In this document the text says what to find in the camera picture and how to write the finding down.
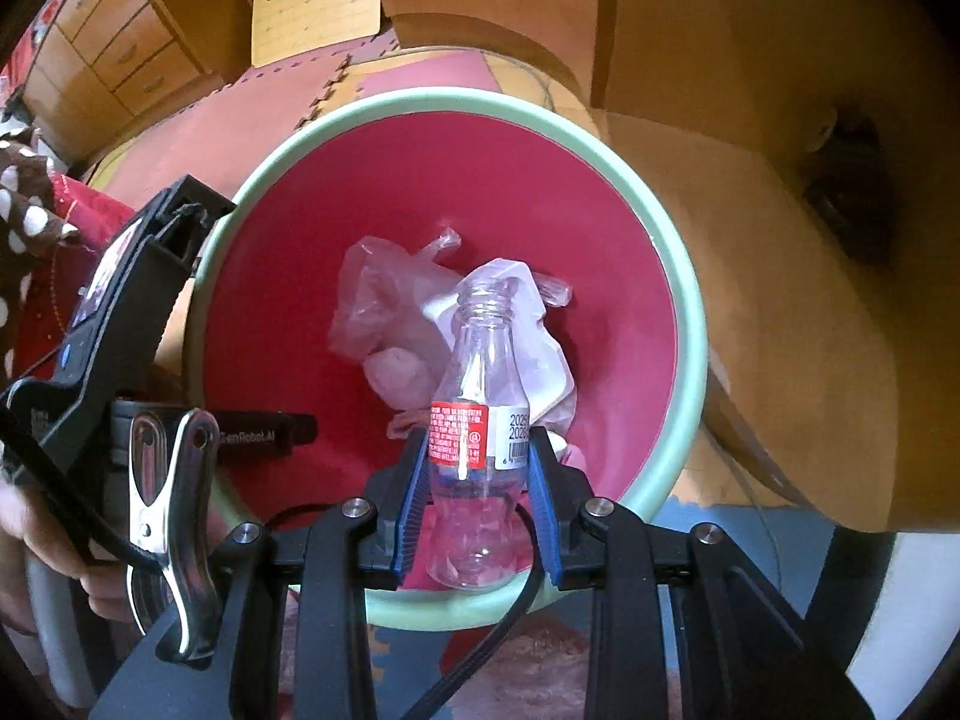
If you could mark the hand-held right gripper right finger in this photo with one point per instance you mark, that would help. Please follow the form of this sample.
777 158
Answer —
544 510

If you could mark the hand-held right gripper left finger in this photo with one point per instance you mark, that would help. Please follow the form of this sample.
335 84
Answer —
409 502

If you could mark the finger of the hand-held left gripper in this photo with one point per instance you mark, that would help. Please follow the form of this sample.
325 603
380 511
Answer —
262 435

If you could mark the white printed plastic bag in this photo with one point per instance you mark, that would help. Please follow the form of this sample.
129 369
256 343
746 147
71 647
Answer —
551 367

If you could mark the clear bottle with red label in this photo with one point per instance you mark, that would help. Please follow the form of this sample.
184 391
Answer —
480 360

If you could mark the clear plastic bag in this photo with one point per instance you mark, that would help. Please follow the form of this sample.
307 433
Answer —
375 300

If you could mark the red bucket with green rim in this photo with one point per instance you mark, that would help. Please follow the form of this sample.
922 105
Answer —
600 240

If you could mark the person's left hand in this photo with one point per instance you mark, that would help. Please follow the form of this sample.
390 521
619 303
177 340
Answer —
45 540

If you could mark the red patterned fabric cushion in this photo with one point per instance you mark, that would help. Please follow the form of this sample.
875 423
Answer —
67 292

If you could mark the metal spring clip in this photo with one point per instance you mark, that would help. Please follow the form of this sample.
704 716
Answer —
150 480

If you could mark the brown polka dot cloth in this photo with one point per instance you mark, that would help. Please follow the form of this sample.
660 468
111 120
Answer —
22 225

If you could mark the pink foam puzzle mat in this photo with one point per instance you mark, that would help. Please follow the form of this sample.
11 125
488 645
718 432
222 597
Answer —
210 120

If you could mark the wooden drawer dresser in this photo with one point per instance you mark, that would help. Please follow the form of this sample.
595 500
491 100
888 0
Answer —
120 45

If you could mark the wooden desk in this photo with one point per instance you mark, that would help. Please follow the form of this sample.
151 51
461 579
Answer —
750 277

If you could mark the yellow grid mat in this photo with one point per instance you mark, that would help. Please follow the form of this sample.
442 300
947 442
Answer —
315 0

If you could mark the black caster wheel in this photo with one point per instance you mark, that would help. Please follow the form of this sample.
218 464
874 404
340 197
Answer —
855 187

